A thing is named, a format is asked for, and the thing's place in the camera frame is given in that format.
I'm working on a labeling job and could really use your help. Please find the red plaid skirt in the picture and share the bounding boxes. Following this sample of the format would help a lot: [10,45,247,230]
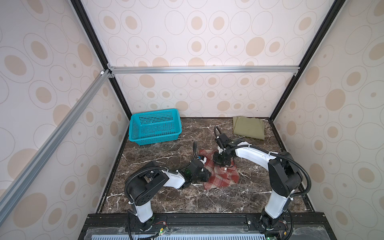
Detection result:
[199,150,240,191]

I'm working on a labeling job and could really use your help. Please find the olive green skirt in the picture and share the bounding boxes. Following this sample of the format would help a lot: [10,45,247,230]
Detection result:
[233,116,265,140]

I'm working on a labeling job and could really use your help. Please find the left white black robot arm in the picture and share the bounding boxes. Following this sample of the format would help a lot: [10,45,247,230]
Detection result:
[124,155,212,223]

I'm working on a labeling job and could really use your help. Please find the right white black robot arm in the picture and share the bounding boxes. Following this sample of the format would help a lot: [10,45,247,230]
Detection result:
[214,133,312,220]

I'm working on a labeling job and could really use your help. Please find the teal plastic basket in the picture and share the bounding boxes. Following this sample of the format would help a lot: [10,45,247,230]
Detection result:
[129,109,182,146]

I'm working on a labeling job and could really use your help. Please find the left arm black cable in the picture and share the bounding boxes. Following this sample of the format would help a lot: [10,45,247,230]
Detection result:
[124,140,199,205]

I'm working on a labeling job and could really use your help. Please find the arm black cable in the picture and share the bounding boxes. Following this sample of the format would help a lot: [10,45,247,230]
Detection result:
[212,125,312,199]
[124,140,199,205]

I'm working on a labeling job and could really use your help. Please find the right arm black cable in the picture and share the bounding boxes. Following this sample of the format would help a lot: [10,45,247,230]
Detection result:
[212,125,312,199]

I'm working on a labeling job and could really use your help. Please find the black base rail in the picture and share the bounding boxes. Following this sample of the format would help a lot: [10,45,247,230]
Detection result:
[78,212,336,240]

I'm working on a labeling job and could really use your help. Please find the horizontal aluminium frame bar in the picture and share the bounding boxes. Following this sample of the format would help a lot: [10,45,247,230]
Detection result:
[110,66,300,75]

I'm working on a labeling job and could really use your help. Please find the left diagonal aluminium frame bar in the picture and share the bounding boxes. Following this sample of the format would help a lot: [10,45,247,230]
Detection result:
[1,69,112,225]

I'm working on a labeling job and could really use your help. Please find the right black corner post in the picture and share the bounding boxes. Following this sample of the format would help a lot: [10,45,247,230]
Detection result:
[269,0,347,123]

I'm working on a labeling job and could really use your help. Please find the black corner post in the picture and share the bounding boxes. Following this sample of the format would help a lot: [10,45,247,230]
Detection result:
[269,0,347,123]
[70,0,132,120]

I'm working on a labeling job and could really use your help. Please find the left black corner post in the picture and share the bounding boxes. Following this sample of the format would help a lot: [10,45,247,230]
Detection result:
[70,0,132,120]

